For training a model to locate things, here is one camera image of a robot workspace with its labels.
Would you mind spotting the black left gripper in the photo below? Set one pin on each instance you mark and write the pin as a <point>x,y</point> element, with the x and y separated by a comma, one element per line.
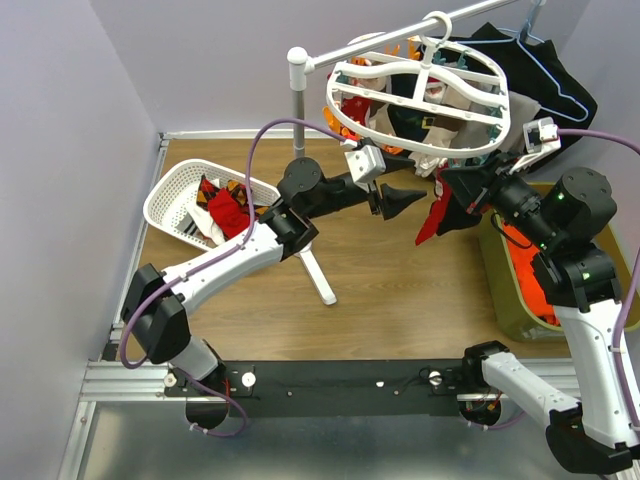
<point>394,200</point>

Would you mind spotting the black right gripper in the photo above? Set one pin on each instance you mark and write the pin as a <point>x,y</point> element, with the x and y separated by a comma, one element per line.
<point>472,185</point>

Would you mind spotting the red black santa sock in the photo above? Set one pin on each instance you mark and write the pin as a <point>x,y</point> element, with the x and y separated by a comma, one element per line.
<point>438,220</point>

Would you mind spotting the white round sock hanger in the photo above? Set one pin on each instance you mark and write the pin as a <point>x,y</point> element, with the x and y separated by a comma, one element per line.
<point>422,86</point>

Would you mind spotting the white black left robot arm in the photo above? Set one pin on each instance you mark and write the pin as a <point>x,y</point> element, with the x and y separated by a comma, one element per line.
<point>158,304</point>

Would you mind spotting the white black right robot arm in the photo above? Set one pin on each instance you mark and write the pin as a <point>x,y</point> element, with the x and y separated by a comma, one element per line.
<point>598,432</point>

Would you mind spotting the socks pile in basket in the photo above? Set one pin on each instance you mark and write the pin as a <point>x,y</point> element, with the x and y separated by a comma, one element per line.
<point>219,212</point>

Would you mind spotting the grey hanging garment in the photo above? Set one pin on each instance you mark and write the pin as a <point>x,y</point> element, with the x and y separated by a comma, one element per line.
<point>523,109</point>

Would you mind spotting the navy santa sock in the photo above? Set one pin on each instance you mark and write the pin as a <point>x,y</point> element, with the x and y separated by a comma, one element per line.
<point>416,125</point>

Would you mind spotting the cream brown striped sock back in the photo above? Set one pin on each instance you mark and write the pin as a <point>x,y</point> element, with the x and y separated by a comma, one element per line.
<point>379,117</point>

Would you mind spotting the orange cloth in bin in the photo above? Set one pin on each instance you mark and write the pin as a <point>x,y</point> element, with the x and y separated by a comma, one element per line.
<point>522,252</point>

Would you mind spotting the black hanging garment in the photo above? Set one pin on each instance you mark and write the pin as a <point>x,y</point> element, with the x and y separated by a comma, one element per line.
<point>540,85</point>

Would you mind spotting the green plastic bin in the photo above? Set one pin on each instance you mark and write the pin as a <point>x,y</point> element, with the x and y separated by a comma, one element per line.
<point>579,262</point>

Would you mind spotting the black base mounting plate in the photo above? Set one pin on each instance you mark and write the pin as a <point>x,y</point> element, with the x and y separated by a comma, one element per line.
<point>351,388</point>

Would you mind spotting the white perforated basket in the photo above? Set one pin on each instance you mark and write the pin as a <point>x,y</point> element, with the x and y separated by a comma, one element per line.
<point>165,208</point>

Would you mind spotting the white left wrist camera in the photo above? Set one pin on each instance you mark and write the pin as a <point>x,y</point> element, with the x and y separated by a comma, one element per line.
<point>365,165</point>

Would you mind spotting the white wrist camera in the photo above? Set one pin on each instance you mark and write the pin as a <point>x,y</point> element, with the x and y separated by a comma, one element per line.
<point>365,165</point>
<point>541,139</point>

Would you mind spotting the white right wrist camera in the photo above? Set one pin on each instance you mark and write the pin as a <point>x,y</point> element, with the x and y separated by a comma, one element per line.
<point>541,139</point>

